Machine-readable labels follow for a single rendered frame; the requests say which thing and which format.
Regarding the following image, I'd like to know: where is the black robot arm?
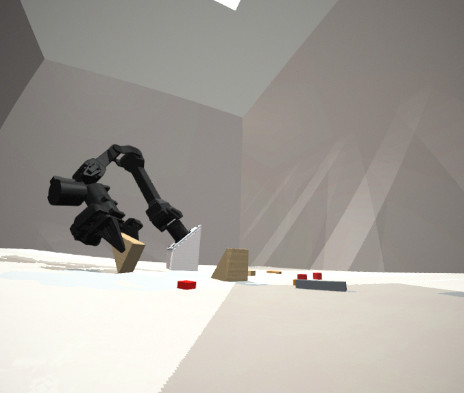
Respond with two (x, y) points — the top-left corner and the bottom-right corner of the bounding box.
(47, 144), (191, 246)

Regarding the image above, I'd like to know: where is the grey long bar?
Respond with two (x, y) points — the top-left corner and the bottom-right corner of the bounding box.
(295, 279), (347, 292)

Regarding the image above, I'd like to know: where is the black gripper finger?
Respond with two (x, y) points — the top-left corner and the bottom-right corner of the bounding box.
(123, 223), (139, 241)
(88, 215), (125, 253)

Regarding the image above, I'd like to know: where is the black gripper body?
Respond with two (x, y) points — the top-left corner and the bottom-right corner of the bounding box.
(74, 195), (143, 233)

